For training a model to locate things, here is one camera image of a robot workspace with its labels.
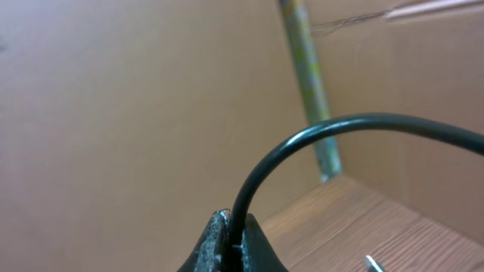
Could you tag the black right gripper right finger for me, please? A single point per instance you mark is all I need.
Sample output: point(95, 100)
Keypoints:
point(257, 255)

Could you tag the brown cardboard wall panel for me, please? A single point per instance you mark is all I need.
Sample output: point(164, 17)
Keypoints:
point(126, 124)

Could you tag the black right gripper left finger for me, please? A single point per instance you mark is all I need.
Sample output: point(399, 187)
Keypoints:
point(209, 253)

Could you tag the green patterned tape strip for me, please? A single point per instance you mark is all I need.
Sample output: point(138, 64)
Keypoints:
point(311, 85)

